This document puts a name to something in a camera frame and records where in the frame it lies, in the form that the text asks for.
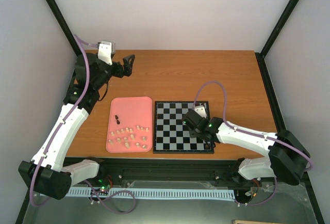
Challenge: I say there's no light blue slotted cable duct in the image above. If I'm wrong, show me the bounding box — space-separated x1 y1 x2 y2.
66 186 235 201

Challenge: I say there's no black aluminium frame post left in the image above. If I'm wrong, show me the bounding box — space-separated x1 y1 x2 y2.
45 0 81 56

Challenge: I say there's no black white chessboard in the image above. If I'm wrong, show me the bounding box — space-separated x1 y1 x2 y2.
153 101 214 154

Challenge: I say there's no black side frame rail right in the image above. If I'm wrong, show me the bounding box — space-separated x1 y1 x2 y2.
254 51 297 168

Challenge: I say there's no pink plastic tray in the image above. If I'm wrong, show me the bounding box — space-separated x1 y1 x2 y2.
106 97 153 153

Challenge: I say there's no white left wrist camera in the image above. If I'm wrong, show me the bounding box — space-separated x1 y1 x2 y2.
97 41 116 66

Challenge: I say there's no black aluminium frame post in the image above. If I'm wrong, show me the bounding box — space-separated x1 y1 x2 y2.
260 0 300 59
45 0 81 56

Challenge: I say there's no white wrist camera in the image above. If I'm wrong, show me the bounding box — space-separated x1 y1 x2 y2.
97 41 116 66
194 105 208 119

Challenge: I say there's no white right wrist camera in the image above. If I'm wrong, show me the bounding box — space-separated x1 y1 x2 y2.
194 105 208 119

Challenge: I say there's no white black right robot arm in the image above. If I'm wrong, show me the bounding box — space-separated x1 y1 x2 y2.
182 108 311 185

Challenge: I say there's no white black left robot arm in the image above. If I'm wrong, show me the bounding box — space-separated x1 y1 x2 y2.
18 53 135 200

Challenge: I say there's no black aluminium frame post right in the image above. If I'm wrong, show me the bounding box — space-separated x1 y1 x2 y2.
260 0 300 59

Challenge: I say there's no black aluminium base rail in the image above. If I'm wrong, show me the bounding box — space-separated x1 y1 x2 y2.
33 158 307 190

